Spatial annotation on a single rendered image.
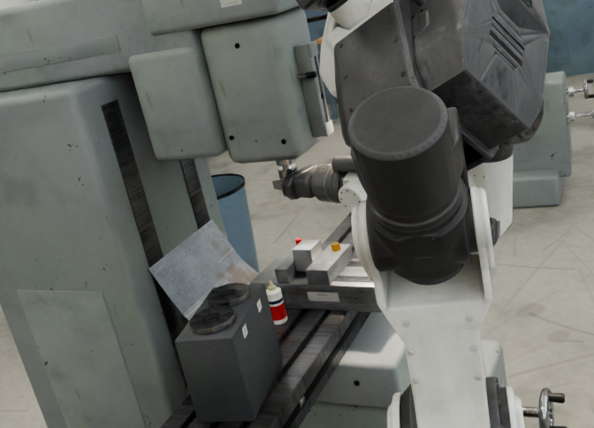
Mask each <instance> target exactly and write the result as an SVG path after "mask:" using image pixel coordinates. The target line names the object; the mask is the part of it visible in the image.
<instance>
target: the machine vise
mask: <svg viewBox="0 0 594 428"><path fill-rule="evenodd" d="M270 280H271V281H272V283H273V285H276V287H279V288H280V289H281V293H282V295H283V300H284V304H285V307H286V308H293V309H310V310H344V311H361V312H379V313H380V312H382V311H381V309H380V308H379V307H378V305H377V298H376V293H375V288H374V283H373V280H372V279H371V278H370V277H369V276H368V274H367V272H366V271H365V270H364V268H363V266H362V264H361V262H360V260H359V258H353V259H352V260H351V261H350V262H349V264H348V265H347V266H346V267H345V268H344V270H343V271H342V272H341V273H340V274H339V275H338V277H337V278H335V280H333V282H332V283H331V284H330V285H314V284H309V283H308V278H307V273H306V272H305V271H297V270H296V266H295V262H294V258H293V252H292V253H291V254H290V255H289V256H288V257H277V258H275V259H274V260H273V261H272V262H271V263H270V264H269V265H268V266H267V267H266V268H265V269H264V270H263V271H262V272H261V273H259V274H258V275H257V276H256V277H255V278H254V279H253V280H252V281H251V282H250V285H254V284H264V285H265V289H266V290H267V289H268V286H269V281H270Z"/></svg>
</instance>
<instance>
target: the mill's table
mask: <svg viewBox="0 0 594 428"><path fill-rule="evenodd" d="M351 216H352V212H350V213H349V214H348V215H347V217H346V218H345V219H344V220H343V221H342V222H341V224H340V225H339V226H338V227H337V228H336V229H335V230H334V232H333V233H332V234H331V235H330V236H329V237H328V238H327V240H326V241H325V242H324V243H323V244H322V250H323V251H324V250H325V249H326V248H327V247H328V246H329V245H330V244H332V243H333V242H335V241H337V242H339V244H351V248H352V252H353V257H354V258H358V256H357V255H356V252H355V248H354V241H353V235H352V223H351ZM370 313H371V312H361V311H344V310H310V309H293V308H286V314H287V320H286V322H284V323H283V324H281V325H275V329H276V333H277V336H278V344H279V347H280V351H281V355H282V360H281V363H280V365H279V366H278V370H277V372H276V374H275V376H274V379H273V380H272V382H271V384H270V388H269V390H268V392H267V394H266V396H265V398H264V400H263V404H262V406H261V408H260V409H259V412H258V414H257V416H256V418H255V421H244V422H208V423H199V422H198V419H197V416H196V413H195V410H194V404H193V402H192V398H191V395H190V394H189V395H188V396H187V398H186V399H185V400H184V401H183V402H182V403H181V404H180V405H179V407H178V408H177V409H176V410H175V411H174V412H173V414H172V415H171V416H170V417H169V418H168V419H167V420H166V422H165V423H164V424H163V425H162V426H161V427H160V428H299V427H300V425H301V423H302V421H303V420H304V418H305V417H306V415H307V414H308V412H309V411H310V409H311V407H312V406H313V404H314V403H315V401H316V399H317V397H318V396H319V394H320V393H321V392H322V390H323V389H324V387H325V385H326V383H327V382H328V380H329V379H330V377H331V375H332V373H333V372H334V371H335V370H336V368H337V366H338V365H339V363H340V361H341V359H342V358H343V356H344V355H345V353H346V352H347V350H348V349H349V347H350V346H351V344H352V342H353V341H354V339H355V337H356V335H357V334H358V332H359V331H360V330H361V329H362V326H363V325H364V323H365V322H366V320H367V318H368V317H369V315H370Z"/></svg>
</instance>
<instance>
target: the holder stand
mask: <svg viewBox="0 0 594 428"><path fill-rule="evenodd" d="M175 345H176V349H177V351H178V354H179V360H180V362H181V366H182V369H183V371H184V375H185V378H186V381H187V386H188V389H189V393H190V395H191V398H192V402H193V404H194V410H195V413H196V416H197V419H198V422H199V423H208V422H244V421H255V418H256V416H257V414H258V412H259V409H260V408H261V406H262V404H263V400H264V398H265V396H266V394H267V392H268V390H269V388H270V384H271V382H272V380H273V379H274V376H275V374H276V372H277V370H278V366H279V365H280V363H281V360H282V355H281V351H280V347H279V344H278V336H277V333H276V329H275V325H274V322H273V318H272V315H271V311H270V305H269V301H268V296H267V293H266V289H265V285H264V284H254V285H247V284H244V283H231V284H226V285H223V286H221V287H214V288H212V290H211V291H210V292H209V294H208V296H207V297H206V298H205V300H204V301H203V303H202V304H201V306H200V307H199V309H198V310H197V311H196V312H195V313H194V315H193V316H192V318H191V319H190V320H189V322H188V323H187V325H186V326H185V328H184V329H183V330H182V332H181V333H180V335H179V336H178V338H177V339H176V340H175Z"/></svg>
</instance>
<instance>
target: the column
mask: <svg viewBox="0 0 594 428"><path fill-rule="evenodd" d="M211 219H212V220H213V221H214V222H215V224H216V225H217V227H218V228H219V230H220V231H221V232H222V234H223V235H224V236H225V238H226V239H227V237H226V233H225V227H224V223H223V219H222V216H221V212H220V209H219V206H218V202H217V196H216V192H215V188H214V185H213V182H212V178H211V175H210V171H209V165H208V161H207V158H206V157H200V158H189V159H179V160H168V161H161V160H158V159H157V158H156V156H155V153H154V150H153V147H152V144H151V140H150V138H149V131H148V129H147V125H146V122H145V118H144V116H143V112H142V109H141V104H140V100H139V97H138V94H137V90H136V87H135V84H134V81H133V76H132V72H128V73H117V74H112V75H106V76H101V77H94V78H89V79H84V80H73V81H67V82H61V83H56V84H50V85H45V86H39V87H33V88H22V89H17V90H12V91H5V92H0V305H1V307H2V310H3V312H4V316H5V318H6V321H7V323H8V326H9V328H10V330H11V335H12V337H13V339H14V341H15V344H16V347H17V349H18V351H19V355H20V358H21V360H22V363H23V365H24V367H25V370H26V372H27V376H28V378H29V381H30V384H31V386H32V388H33V390H34V395H35V397H36V400H37V402H38V404H39V407H40V409H41V412H42V415H43V418H44V420H45V423H46V425H47V427H48V428H160V427H161V426H162V425H163V424H164V423H165V422H166V420H167V419H168V418H169V417H170V416H171V415H172V414H173V412H174V411H175V410H176V409H177V408H178V407H179V405H180V404H181V403H182V402H183V401H184V400H185V399H186V398H187V397H186V388H187V381H186V378H185V375H184V371H183V369H182V366H181V362H180V360H179V354H178V351H177V349H176V345H175V340H176V339H177V338H178V336H179V335H180V333H181V332H182V330H183V329H184V328H185V326H186V325H187V323H188V322H189V320H187V319H186V318H185V317H184V316H183V315H182V314H181V313H180V312H179V310H178V309H177V307H176V306H175V305H174V303H173V302H172V301H171V299H170V298H169V296H168V295H167V294H166V292H165V291H164V290H163V289H162V288H161V286H160V285H159V284H158V282H157V281H156V279H155V278H154V277H153V275H152V274H151V273H150V272H149V270H148V268H150V267H151V266H152V265H153V264H155V263H156V262H158V261H159V260H160V259H161V258H163V257H164V256H165V255H167V254H168V253H169V252H171V250H172V249H174V248H176V247H177V246H178V245H179V244H180V243H181V242H183V241H184V240H186V239H187V238H188V237H189V236H191V235H192V234H193V233H195V232H196V231H197V230H199V229H200V228H201V227H202V226H204V225H205V224H207V223H208V222H209V221H210V220H211Z"/></svg>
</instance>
